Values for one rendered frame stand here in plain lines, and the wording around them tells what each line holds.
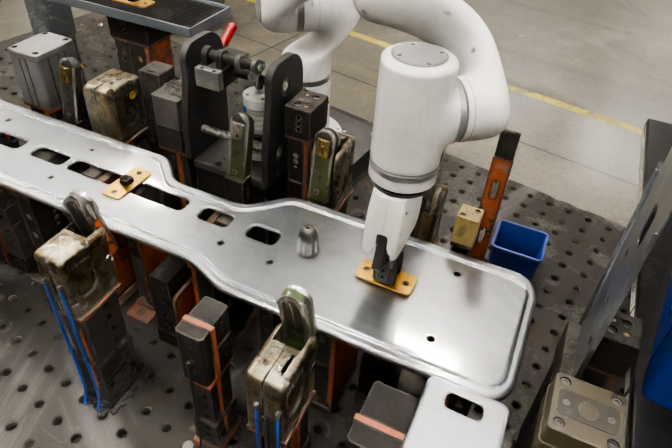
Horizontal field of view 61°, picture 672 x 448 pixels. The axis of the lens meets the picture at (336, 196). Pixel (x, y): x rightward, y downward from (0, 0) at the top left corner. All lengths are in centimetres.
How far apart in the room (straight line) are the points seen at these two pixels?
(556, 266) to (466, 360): 66
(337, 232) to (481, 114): 34
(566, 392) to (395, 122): 35
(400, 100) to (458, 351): 34
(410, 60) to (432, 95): 4
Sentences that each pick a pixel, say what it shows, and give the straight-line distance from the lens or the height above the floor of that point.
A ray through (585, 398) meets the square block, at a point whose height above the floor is 106.
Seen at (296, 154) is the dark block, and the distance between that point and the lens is 101.
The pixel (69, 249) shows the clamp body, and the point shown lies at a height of 105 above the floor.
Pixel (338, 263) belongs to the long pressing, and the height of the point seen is 100.
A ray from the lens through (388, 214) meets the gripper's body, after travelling 68.
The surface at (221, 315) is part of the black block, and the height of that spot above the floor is 99.
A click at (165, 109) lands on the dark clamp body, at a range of 110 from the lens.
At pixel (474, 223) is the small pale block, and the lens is 85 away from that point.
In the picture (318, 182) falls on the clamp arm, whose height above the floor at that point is 102.
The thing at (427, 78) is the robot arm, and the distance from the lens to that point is 59.
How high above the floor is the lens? 160
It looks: 39 degrees down
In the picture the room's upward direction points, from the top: 4 degrees clockwise
